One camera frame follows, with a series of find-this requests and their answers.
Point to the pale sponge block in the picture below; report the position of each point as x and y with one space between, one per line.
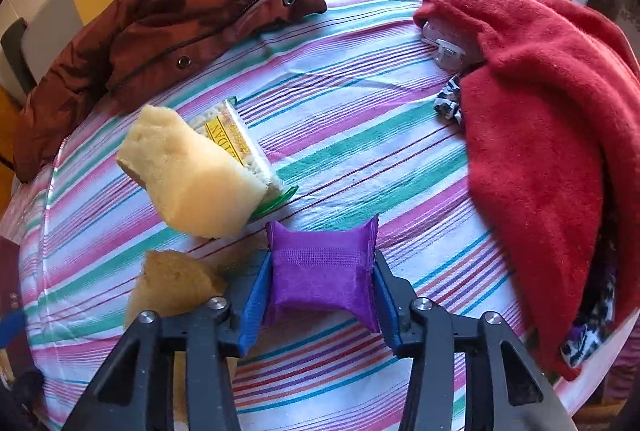
190 181

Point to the brown padded jacket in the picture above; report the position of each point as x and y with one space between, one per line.
150 36

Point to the red fleece cloth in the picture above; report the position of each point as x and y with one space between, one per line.
540 136

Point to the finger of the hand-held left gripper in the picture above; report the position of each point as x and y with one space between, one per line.
11 326

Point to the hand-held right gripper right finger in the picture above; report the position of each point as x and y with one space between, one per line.
387 311

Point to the clear plastic box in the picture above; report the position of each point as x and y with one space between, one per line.
447 43

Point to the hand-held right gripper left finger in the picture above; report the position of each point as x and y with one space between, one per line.
255 306

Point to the black white patterned cloth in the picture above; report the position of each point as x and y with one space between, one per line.
447 98

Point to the cracker packet with yellow label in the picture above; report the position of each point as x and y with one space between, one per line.
235 136

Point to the tan sponge block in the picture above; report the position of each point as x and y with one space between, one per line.
170 286

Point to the purple patterned cloth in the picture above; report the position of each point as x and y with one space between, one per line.
590 326

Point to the purple snack packet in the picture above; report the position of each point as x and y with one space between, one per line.
320 271

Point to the dark grey chair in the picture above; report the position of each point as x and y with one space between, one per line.
15 51

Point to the orange wooden cabinet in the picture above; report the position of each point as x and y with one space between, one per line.
6 136

